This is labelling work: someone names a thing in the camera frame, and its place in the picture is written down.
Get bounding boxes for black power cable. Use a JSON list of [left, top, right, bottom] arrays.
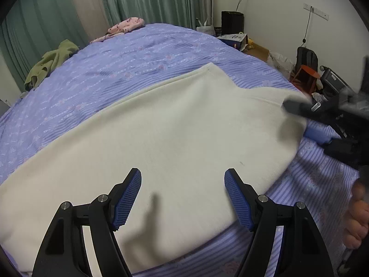
[[302, 7, 313, 44]]

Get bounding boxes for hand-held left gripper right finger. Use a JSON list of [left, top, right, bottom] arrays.
[[224, 168, 335, 277]]

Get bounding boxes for green garment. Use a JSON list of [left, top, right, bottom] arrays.
[[24, 39, 80, 90]]

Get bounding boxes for blue and white box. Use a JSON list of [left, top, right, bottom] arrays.
[[217, 33, 248, 51]]

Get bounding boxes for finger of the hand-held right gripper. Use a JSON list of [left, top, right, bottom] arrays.
[[283, 98, 341, 122], [304, 124, 361, 162]]

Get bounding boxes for purple striped duvet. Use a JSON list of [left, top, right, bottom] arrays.
[[0, 21, 361, 277]]

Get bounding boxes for cream pants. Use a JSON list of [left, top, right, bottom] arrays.
[[0, 62, 312, 274]]

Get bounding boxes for pink patterned garment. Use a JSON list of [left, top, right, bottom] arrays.
[[92, 17, 145, 44]]

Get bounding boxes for white wall power strip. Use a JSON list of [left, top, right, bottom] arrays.
[[303, 2, 329, 21]]

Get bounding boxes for white paper bag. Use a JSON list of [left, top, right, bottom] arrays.
[[197, 19, 216, 36]]

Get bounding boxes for black speaker box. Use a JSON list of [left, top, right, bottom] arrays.
[[221, 11, 244, 35]]

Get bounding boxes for person's right hand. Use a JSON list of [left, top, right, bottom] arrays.
[[343, 176, 369, 250]]

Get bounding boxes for black backpack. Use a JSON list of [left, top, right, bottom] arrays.
[[296, 46, 319, 77]]

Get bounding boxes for green curtain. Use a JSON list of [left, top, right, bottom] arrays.
[[98, 0, 214, 31], [0, 0, 84, 93]]

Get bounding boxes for white plastic bag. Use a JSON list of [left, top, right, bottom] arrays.
[[267, 50, 296, 77]]

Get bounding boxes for orange stool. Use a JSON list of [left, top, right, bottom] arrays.
[[290, 65, 321, 93]]

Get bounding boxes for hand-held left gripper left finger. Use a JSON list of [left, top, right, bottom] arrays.
[[32, 167, 142, 277]]

